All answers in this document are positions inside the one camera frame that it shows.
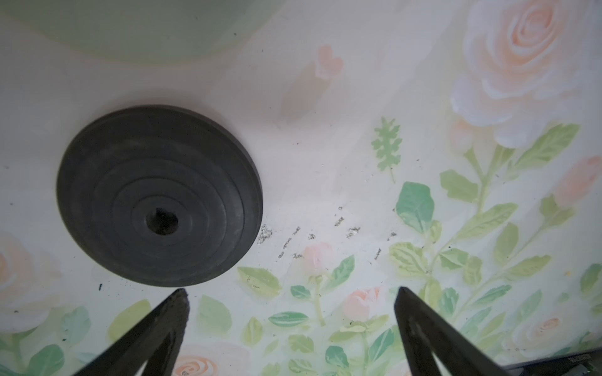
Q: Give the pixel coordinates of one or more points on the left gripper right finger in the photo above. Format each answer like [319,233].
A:
[428,339]

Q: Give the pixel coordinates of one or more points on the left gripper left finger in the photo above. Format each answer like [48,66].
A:
[151,346]

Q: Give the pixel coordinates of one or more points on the black round base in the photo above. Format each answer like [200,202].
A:
[160,195]

